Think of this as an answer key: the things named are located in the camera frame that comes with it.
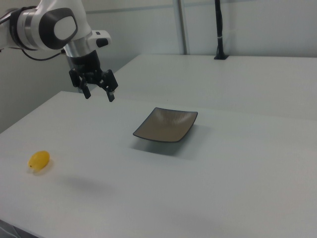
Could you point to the black pole with white band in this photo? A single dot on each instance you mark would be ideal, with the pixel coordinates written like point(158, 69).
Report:
point(219, 24)

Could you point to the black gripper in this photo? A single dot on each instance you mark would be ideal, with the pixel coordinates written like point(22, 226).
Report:
point(85, 64)

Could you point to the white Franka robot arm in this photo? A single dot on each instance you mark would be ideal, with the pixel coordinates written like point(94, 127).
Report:
point(62, 27)

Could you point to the yellow lemon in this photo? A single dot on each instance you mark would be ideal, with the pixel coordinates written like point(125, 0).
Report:
point(39, 160)

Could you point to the square brown ceramic plate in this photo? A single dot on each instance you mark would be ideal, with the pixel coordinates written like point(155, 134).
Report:
point(164, 125)

